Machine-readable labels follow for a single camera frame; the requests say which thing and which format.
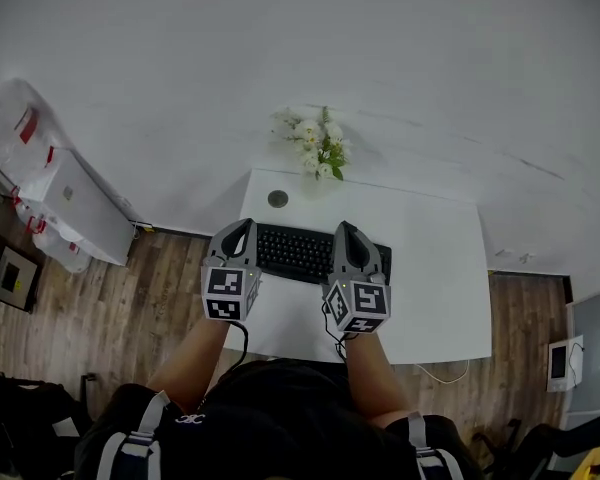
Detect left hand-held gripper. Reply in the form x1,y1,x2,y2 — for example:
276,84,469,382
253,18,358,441
200,218,263,324

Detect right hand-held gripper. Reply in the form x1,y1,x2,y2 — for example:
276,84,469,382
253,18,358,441
321,220,393,336

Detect white flowers bouquet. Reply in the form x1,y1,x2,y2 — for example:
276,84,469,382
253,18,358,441
269,105,354,182

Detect person's right forearm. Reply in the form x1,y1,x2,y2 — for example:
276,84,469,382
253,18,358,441
344,331,415,428

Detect person's left forearm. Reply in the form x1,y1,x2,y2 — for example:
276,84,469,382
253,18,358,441
146,314,232,415

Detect black keyboard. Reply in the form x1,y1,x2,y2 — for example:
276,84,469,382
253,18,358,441
255,223,394,287

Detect white vase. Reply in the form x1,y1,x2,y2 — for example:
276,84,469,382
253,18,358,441
300,168,333,200

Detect white table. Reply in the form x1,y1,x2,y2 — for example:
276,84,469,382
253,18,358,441
222,168,494,366

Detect white cabinet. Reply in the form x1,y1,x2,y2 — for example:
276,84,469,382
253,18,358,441
18,147,135,268

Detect clear plastic bag red labels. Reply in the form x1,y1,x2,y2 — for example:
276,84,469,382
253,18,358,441
0,77,74,189
10,187,94,275

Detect person's black shirt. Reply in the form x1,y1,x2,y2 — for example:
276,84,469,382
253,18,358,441
73,357,484,480

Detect white device with screen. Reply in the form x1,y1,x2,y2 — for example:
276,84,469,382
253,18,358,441
546,334,585,394

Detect grey glass panel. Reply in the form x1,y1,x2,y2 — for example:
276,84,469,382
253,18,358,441
564,283,600,417

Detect black chair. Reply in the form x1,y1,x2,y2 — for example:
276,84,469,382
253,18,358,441
472,411,600,480
0,366,97,480

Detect yellow object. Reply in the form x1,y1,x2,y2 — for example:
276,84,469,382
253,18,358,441
577,445,600,480

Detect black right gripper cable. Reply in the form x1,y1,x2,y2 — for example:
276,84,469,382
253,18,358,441
321,301,361,365

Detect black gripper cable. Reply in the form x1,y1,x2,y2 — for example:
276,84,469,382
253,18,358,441
321,301,361,365
223,319,251,375

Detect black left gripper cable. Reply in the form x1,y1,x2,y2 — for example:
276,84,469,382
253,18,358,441
223,319,251,375

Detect white cable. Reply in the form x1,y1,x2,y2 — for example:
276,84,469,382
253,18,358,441
413,358,470,385

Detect grey harness strap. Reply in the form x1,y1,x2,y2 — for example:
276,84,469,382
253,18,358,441
405,410,465,480
94,389,172,480

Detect black box with grey frame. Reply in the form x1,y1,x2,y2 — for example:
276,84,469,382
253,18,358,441
0,235,43,315

